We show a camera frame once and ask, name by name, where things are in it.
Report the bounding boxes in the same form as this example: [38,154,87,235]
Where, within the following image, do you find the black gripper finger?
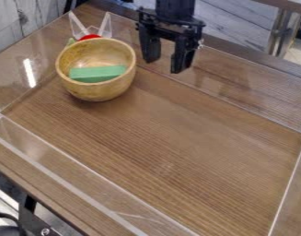
[171,36,199,74]
[139,29,162,63]

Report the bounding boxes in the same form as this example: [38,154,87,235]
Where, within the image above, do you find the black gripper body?
[138,7,206,37]

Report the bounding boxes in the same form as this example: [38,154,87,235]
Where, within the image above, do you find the wooden bowl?
[56,38,136,101]

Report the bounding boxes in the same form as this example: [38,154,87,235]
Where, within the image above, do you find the red fruit with green leaf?
[67,34,102,47]

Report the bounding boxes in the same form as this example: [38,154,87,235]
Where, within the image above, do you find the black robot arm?
[136,0,206,74]

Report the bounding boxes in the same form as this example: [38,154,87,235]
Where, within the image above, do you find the green rectangular block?
[70,65,127,83]

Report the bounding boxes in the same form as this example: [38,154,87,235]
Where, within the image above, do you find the metal table leg background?
[267,9,301,57]

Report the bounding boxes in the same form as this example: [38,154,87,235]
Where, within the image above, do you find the clear acrylic corner bracket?
[68,12,112,41]

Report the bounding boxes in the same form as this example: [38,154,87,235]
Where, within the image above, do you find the clear acrylic tray wall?
[0,113,199,236]

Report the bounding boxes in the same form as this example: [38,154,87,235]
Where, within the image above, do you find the black table leg bracket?
[19,195,62,236]

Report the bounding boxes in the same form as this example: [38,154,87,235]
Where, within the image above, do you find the black cable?
[0,211,24,236]

